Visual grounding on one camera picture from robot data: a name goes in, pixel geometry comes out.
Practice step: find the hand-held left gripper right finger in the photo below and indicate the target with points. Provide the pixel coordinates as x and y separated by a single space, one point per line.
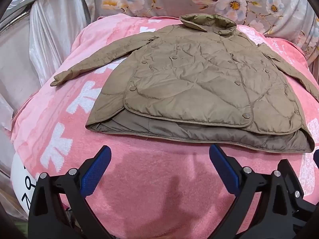
224 169

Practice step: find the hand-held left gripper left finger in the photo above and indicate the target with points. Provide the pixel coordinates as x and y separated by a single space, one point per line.
96 169

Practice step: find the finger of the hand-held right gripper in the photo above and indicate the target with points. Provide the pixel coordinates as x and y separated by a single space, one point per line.
296 186
316 157

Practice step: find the tan quilted jacket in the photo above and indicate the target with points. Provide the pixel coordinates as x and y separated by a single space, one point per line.
187 79

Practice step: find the pink printed blanket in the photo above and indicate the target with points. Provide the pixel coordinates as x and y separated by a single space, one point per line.
149 179

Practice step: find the white printed cloth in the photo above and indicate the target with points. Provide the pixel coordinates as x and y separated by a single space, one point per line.
21 179

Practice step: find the white silky curtain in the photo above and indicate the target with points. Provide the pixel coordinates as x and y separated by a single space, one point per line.
49 42

